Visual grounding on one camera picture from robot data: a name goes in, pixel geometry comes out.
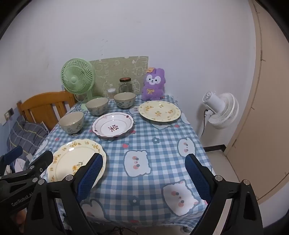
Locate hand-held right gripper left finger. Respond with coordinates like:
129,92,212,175
24,153,104,235

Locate blue checked tablecloth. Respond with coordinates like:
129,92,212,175
29,94,215,234

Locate beige door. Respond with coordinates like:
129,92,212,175
224,0,289,202

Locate grey plaid pillow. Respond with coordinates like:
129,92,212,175
6,115,49,157

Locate floral ceramic bowl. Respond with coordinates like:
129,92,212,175
58,112,85,135
113,92,136,109
85,97,109,116

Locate white standing fan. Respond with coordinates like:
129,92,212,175
202,91,239,130

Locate green patterned board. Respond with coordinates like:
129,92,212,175
89,56,149,98

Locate black fan power cable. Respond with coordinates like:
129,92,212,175
197,109,209,137

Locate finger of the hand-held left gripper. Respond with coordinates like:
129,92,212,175
0,151,54,180
0,146,23,174

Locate yellow floral plate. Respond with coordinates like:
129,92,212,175
47,139,107,188
138,101,182,123

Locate green desk fan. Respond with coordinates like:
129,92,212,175
60,58,102,111

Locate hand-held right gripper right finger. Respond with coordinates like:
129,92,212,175
185,154,264,235

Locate wooden headboard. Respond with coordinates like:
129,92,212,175
17,91,76,132

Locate glass jar with dark lid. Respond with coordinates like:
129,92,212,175
118,77,132,94

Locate white red-rimmed plate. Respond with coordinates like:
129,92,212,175
92,112,135,139

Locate purple plush bunny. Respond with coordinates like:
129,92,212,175
141,67,166,101

